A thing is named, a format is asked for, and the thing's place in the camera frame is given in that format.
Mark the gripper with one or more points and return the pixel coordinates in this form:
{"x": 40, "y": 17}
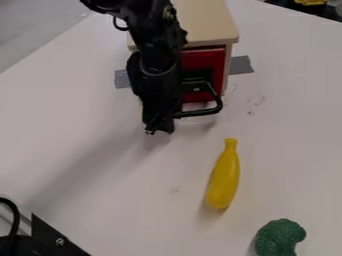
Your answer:
{"x": 156, "y": 93}

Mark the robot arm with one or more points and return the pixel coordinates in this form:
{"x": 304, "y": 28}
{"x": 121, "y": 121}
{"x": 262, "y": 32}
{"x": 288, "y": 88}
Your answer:
{"x": 151, "y": 30}

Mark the drawer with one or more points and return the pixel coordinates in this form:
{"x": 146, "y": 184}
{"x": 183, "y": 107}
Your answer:
{"x": 202, "y": 61}

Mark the grey tape strip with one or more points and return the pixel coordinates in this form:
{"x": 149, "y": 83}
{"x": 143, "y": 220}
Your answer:
{"x": 121, "y": 79}
{"x": 241, "y": 65}

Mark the cabinet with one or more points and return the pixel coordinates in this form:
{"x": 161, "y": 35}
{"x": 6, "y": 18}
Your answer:
{"x": 207, "y": 23}

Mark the yellow toy banana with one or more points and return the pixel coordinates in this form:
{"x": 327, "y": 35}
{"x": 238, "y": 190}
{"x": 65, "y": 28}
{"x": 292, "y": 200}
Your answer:
{"x": 225, "y": 176}

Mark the green toy broccoli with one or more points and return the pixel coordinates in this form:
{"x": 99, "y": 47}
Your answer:
{"x": 278, "y": 238}

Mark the black metal bracket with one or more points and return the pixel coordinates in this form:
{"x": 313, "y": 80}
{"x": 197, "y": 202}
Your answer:
{"x": 44, "y": 241}

